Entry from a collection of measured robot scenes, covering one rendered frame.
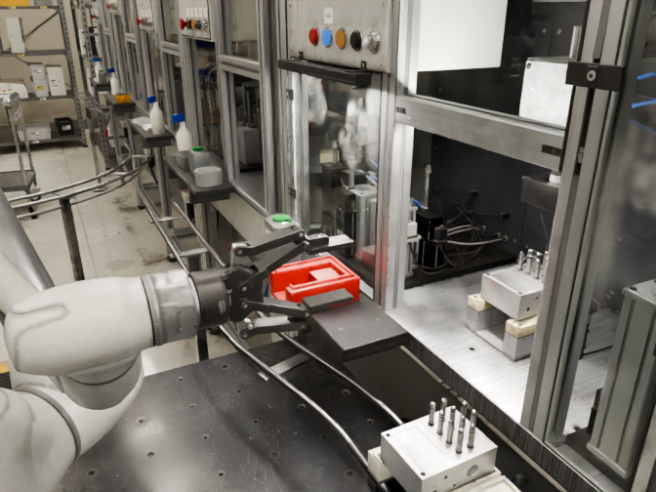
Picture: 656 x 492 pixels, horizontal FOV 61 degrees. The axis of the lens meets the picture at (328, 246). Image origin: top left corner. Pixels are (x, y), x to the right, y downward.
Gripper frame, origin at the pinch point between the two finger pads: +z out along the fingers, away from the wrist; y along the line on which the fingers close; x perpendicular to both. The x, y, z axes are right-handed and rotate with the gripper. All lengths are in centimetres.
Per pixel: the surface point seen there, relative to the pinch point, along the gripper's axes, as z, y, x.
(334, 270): 16.9, -17.2, 32.3
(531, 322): 35.2, -14.7, -5.9
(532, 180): 39.3, 7.9, 2.2
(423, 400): 38, -54, 25
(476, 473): 10.5, -23.0, -22.2
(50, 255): -46, -112, 313
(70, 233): -32, -48, 167
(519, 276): 38.3, -9.6, 0.9
